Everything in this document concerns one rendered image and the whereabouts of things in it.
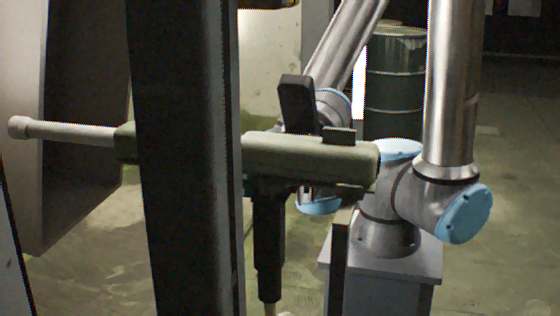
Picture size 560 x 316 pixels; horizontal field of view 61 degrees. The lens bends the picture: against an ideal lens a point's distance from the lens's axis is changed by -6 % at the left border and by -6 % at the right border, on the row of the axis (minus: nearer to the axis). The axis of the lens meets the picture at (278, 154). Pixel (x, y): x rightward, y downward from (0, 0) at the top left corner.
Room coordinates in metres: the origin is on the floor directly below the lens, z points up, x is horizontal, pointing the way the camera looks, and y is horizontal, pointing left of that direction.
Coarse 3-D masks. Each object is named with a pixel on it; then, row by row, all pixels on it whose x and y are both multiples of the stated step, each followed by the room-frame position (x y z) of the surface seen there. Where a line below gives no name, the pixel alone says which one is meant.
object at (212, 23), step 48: (144, 0) 0.32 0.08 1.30; (192, 0) 0.31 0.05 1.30; (144, 48) 0.32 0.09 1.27; (192, 48) 0.31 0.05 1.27; (144, 96) 0.32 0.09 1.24; (192, 96) 0.31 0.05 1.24; (144, 144) 0.32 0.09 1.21; (192, 144) 0.31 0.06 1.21; (240, 144) 0.36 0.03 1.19; (144, 192) 0.32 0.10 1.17; (192, 192) 0.31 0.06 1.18; (240, 192) 0.35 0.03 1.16; (192, 240) 0.31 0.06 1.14; (240, 240) 0.35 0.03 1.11; (192, 288) 0.31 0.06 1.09; (240, 288) 0.35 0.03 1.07
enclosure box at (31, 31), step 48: (0, 0) 1.33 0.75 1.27; (48, 0) 1.33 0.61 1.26; (96, 0) 1.93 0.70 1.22; (0, 48) 1.33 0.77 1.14; (48, 48) 1.91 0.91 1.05; (96, 48) 1.93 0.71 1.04; (0, 96) 1.34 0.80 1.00; (48, 96) 1.94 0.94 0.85; (96, 96) 1.94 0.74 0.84; (0, 144) 1.35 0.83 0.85; (48, 144) 1.95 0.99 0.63; (48, 192) 1.75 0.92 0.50; (96, 192) 1.82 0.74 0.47; (48, 240) 1.44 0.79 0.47
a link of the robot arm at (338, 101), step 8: (328, 88) 0.87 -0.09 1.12; (320, 96) 0.81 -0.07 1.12; (328, 96) 0.81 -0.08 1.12; (336, 96) 0.83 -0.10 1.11; (344, 96) 0.86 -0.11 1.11; (328, 104) 0.78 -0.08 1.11; (336, 104) 0.79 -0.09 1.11; (344, 104) 0.83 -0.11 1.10; (344, 112) 0.80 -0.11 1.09; (352, 112) 0.85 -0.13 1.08; (344, 120) 0.78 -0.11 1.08; (352, 120) 0.86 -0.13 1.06
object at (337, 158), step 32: (32, 128) 0.60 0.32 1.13; (64, 128) 0.59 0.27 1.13; (96, 128) 0.58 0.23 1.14; (128, 128) 0.55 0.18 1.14; (128, 160) 0.55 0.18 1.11; (256, 160) 0.50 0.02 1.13; (288, 160) 0.49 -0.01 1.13; (320, 160) 0.48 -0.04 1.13; (352, 160) 0.47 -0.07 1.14; (256, 192) 0.52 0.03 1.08; (288, 192) 0.51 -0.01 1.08; (256, 224) 0.51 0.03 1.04; (256, 256) 0.51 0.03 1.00
